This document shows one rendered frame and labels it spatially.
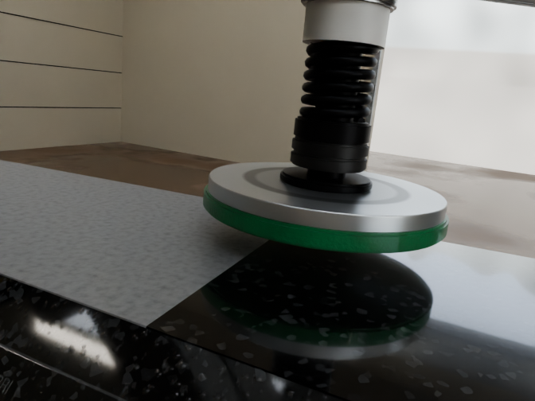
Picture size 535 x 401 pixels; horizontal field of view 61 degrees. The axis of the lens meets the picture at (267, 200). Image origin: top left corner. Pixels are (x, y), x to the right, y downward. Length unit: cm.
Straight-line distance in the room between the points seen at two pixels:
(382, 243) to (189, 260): 15
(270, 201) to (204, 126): 592
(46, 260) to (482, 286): 33
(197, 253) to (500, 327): 23
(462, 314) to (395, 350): 8
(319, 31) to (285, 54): 531
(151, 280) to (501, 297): 26
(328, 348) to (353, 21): 24
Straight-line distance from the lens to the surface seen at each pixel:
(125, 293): 31
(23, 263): 37
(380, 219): 33
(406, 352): 28
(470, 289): 39
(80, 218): 47
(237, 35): 603
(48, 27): 633
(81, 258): 37
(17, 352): 32
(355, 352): 27
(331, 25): 38
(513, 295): 40
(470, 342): 31
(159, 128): 669
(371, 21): 39
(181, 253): 38
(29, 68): 614
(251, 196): 34
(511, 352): 31
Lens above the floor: 96
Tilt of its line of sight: 14 degrees down
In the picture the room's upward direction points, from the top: 6 degrees clockwise
